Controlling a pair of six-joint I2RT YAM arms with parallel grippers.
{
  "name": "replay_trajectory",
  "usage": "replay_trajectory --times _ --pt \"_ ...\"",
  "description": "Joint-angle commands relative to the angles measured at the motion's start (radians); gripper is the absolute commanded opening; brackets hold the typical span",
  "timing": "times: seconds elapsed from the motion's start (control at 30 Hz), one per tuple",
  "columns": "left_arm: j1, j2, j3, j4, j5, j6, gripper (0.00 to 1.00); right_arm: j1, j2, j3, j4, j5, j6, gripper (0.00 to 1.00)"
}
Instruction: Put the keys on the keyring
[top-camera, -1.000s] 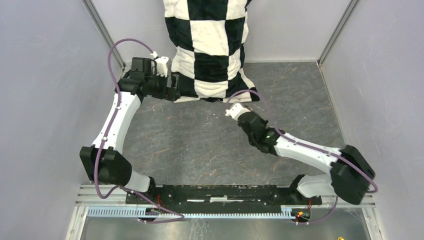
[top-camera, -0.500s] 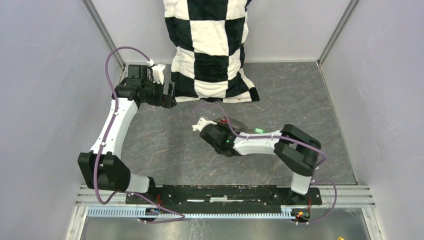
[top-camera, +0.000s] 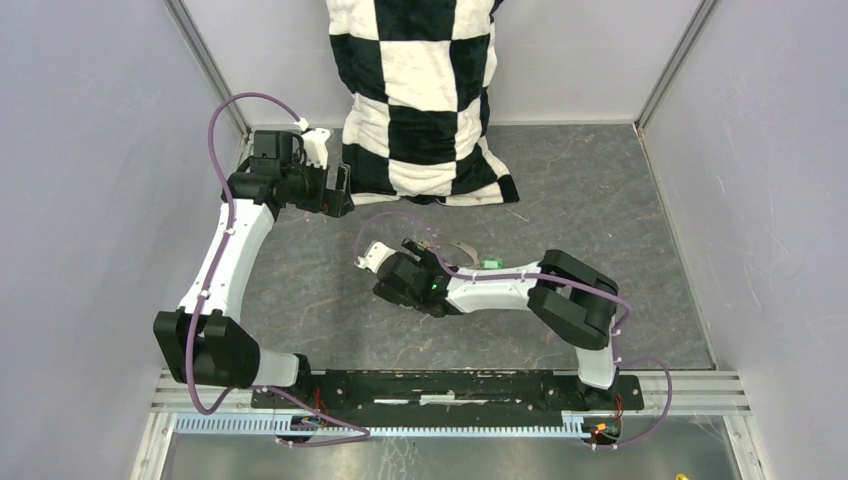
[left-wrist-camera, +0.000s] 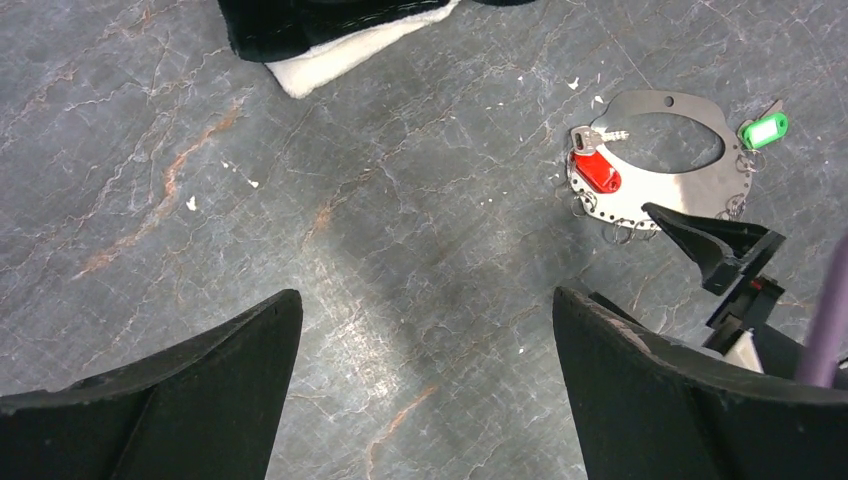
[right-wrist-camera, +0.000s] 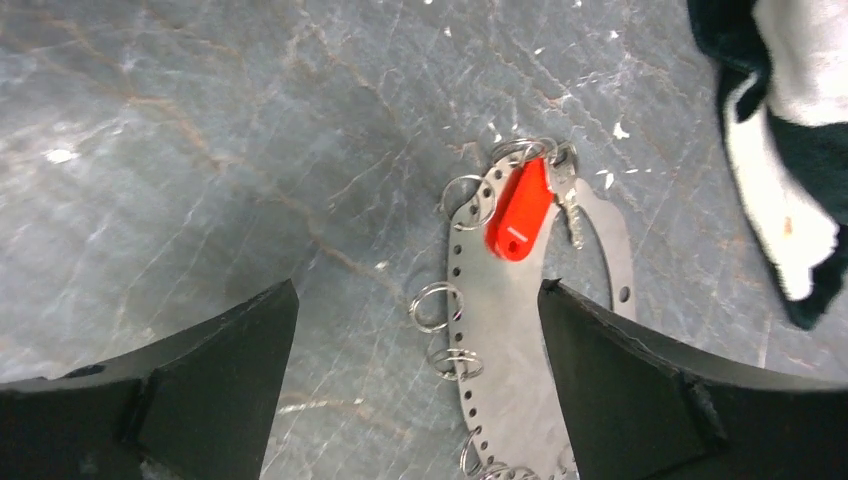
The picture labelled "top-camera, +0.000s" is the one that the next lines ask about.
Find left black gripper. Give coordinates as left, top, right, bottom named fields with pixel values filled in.
left=282, top=154, right=354, bottom=218

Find large metal keyring plate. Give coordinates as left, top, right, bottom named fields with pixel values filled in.
left=418, top=240, right=481, bottom=269

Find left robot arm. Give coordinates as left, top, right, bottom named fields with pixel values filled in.
left=153, top=128, right=354, bottom=408

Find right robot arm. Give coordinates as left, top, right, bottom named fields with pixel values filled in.
left=357, top=239, right=626, bottom=408

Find black white checkered blanket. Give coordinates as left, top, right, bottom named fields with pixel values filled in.
left=327, top=0, right=519, bottom=206

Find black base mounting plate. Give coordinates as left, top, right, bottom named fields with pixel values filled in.
left=287, top=370, right=645, bottom=427

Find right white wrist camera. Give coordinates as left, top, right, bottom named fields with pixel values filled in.
left=355, top=241, right=397, bottom=274

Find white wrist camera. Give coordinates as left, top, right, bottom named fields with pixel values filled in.
left=355, top=241, right=397, bottom=274
left=301, top=128, right=332, bottom=170

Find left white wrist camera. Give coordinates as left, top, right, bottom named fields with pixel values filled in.
left=301, top=128, right=332, bottom=170

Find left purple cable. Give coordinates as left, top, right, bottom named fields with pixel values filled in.
left=184, top=92, right=372, bottom=449

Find grey slotted cable duct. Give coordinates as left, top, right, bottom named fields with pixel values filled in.
left=174, top=413, right=590, bottom=439

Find aluminium frame rail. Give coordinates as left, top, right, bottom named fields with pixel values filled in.
left=150, top=368, right=753, bottom=417

